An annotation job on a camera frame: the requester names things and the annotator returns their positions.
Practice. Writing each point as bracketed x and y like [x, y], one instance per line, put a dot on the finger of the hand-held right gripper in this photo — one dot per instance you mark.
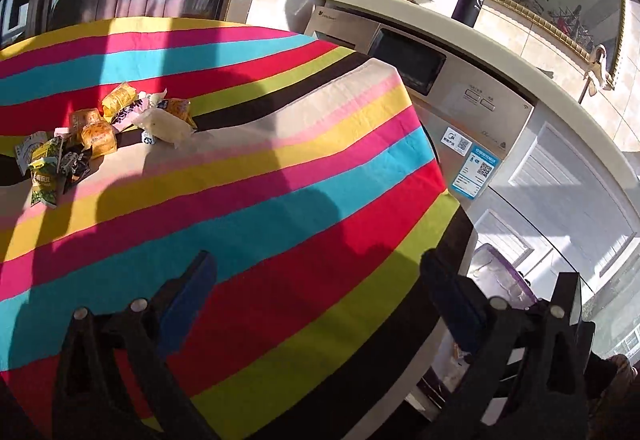
[567, 292]

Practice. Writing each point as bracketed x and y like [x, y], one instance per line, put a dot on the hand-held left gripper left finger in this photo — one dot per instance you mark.
[187, 292]

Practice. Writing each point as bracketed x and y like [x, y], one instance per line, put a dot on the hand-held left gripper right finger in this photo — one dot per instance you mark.
[452, 295]

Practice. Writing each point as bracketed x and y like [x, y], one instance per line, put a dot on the small white blue packet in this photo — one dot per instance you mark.
[149, 138]

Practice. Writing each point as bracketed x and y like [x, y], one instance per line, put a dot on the white translucent cake packet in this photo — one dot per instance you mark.
[161, 127]

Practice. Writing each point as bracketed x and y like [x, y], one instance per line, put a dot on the yellow cake packet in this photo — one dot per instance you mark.
[179, 110]

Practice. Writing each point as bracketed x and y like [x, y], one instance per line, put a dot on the pink snack packet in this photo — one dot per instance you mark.
[131, 112]

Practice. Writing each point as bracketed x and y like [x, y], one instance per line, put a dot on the orange bread packet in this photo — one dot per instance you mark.
[99, 139]
[119, 101]
[85, 119]

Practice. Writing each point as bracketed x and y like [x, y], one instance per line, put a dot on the white green snack packet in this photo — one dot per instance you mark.
[27, 151]

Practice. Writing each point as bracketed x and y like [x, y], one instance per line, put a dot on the clear box with purple lid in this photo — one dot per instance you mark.
[502, 275]

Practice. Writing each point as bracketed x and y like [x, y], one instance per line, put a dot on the white cabinet doors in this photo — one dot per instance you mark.
[565, 200]

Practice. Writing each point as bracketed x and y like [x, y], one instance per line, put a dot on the striped colourful tablecloth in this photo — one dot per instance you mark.
[280, 160]

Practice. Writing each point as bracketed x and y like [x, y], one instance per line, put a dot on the black snack packet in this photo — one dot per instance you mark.
[76, 165]

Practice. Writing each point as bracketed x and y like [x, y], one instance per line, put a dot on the green patterned snack packet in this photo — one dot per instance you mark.
[47, 157]
[42, 187]

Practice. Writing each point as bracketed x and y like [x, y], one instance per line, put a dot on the steel washing machine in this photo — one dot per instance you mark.
[450, 110]

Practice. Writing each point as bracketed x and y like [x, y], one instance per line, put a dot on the beige countertop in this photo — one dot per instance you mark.
[500, 52]

